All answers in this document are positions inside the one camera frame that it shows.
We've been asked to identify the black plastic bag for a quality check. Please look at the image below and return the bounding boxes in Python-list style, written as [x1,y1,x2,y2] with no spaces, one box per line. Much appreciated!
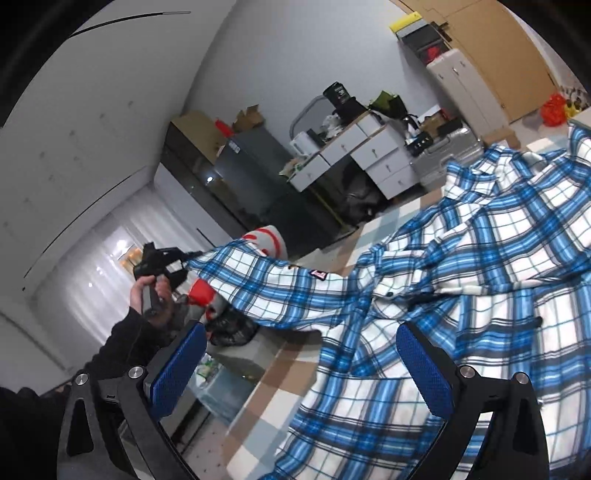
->
[205,307,260,347]

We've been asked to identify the black printed box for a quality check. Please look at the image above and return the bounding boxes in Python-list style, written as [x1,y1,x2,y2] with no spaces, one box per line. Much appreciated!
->
[323,82,350,110]

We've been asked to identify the dark grey fridge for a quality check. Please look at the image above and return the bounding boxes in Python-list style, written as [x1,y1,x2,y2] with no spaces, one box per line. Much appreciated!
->
[215,127,345,259]

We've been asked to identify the grey metal folding frame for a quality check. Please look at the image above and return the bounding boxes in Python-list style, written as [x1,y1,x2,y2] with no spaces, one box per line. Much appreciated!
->
[290,95,329,139]

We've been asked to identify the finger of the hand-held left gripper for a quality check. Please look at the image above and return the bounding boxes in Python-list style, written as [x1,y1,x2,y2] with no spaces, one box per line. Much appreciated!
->
[157,247,204,264]
[161,265,190,292]

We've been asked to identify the dark cloth bundle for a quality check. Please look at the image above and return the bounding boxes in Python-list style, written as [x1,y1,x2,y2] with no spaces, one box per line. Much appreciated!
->
[342,161,385,219]

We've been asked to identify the white cabinet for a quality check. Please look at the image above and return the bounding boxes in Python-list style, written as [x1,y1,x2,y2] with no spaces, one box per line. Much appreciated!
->
[426,48,497,136]

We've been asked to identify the yellow shoe box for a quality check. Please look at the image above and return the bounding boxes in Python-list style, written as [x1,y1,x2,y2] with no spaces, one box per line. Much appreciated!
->
[389,11,422,34]

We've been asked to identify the grey black shoe box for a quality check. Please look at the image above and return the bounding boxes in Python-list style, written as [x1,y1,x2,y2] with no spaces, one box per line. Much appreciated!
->
[396,24,441,47]

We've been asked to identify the white kettle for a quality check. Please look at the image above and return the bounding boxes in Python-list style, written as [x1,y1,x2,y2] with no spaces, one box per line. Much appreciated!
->
[291,131,315,156]

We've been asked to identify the clear plastic storage box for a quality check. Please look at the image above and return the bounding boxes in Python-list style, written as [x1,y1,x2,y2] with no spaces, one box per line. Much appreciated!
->
[191,352,266,425]

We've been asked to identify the blue white plaid shirt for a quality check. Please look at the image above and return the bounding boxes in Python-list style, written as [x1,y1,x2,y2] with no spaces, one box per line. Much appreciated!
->
[185,122,591,480]

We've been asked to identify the person's left hand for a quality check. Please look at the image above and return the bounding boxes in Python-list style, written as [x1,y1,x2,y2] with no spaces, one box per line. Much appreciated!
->
[128,276,175,329]

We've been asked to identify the black wrapped bouquet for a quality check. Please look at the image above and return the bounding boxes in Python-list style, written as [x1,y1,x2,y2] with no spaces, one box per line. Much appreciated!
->
[368,90,408,117]

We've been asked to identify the white desk with drawers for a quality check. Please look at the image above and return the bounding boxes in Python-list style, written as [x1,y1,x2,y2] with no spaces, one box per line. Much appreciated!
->
[288,111,419,199]

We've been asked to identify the white sheer curtain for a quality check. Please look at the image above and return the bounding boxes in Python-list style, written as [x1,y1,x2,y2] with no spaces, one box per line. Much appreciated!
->
[69,217,153,352]

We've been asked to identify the checked bed sheet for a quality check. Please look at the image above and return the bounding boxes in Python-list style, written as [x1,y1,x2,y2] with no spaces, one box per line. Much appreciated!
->
[224,191,446,480]

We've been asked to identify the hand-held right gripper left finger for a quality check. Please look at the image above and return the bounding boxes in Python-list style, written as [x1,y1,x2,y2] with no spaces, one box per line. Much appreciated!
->
[56,320,207,480]

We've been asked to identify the open cardboard box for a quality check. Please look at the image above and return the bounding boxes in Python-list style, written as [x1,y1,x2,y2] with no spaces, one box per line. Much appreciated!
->
[231,105,267,134]

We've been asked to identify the silver suitcase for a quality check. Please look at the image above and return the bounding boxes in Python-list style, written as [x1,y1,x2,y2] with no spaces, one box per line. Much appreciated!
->
[411,124,484,190]

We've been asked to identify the dark glass cabinet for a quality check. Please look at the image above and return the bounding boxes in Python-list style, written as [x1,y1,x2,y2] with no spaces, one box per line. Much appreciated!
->
[159,121,250,238]

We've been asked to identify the black red shoe box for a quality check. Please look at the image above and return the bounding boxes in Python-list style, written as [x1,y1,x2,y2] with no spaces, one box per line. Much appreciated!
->
[416,39,450,66]

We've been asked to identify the brown cardboard box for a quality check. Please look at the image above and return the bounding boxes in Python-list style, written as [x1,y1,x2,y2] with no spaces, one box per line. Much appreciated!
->
[480,128,521,149]

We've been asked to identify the orange plastic bag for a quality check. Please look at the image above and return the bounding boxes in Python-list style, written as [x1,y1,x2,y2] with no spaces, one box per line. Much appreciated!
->
[541,92,568,126]

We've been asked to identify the wooden door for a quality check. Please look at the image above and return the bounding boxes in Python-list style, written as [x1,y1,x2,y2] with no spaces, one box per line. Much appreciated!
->
[402,0,560,123]

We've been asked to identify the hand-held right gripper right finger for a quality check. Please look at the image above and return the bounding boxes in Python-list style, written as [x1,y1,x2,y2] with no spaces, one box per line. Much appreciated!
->
[396,322,550,480]

